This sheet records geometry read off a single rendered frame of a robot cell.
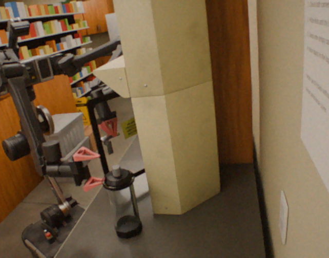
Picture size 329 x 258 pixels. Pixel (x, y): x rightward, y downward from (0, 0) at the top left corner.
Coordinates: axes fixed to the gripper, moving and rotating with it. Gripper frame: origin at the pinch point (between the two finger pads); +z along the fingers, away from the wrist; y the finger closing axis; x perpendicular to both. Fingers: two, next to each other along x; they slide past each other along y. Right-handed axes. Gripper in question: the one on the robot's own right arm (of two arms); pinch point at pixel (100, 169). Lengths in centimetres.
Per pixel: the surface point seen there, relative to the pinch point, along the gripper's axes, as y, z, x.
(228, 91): 10, 42, 46
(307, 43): 38, 55, -29
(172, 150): 1.4, 22.9, 9.1
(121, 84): 25.7, 9.6, 8.9
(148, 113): 15.1, 16.8, 9.0
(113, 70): 30.3, 8.0, 8.9
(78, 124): -64, -137, 207
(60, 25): 55, -234, 379
